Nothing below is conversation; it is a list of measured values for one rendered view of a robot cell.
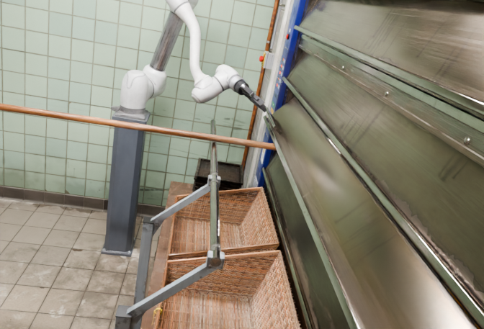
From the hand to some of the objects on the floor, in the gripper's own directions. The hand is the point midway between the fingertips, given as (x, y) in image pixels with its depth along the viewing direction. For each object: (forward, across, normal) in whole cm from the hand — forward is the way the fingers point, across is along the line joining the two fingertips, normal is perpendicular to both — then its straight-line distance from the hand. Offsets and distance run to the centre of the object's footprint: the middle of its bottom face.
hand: (261, 104), depth 215 cm
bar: (+56, +32, +134) cm, 149 cm away
